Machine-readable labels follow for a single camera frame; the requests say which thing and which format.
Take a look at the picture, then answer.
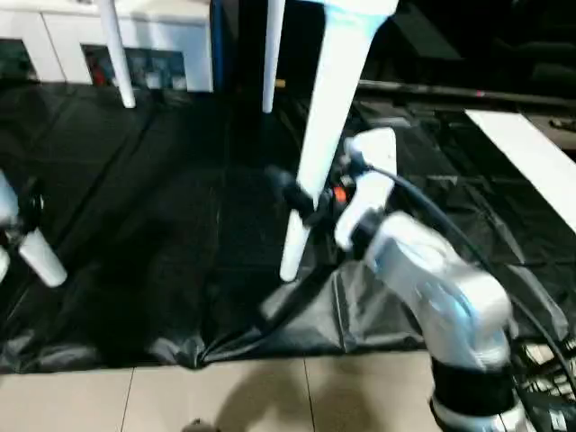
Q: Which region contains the black plastic mat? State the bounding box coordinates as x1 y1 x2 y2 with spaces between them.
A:
0 78 576 374

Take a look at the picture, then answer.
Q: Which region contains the white flat board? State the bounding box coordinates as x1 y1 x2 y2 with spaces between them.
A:
465 109 576 226

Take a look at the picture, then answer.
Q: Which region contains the white glass-door cabinet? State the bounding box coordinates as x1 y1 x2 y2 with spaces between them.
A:
0 0 215 94

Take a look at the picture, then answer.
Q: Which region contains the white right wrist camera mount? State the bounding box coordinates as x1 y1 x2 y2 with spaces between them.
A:
335 127 397 251

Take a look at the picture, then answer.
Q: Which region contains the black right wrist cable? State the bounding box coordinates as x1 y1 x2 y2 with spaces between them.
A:
359 164 576 397

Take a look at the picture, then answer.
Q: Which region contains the blue vertical post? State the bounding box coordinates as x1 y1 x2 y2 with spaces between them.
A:
211 0 226 94

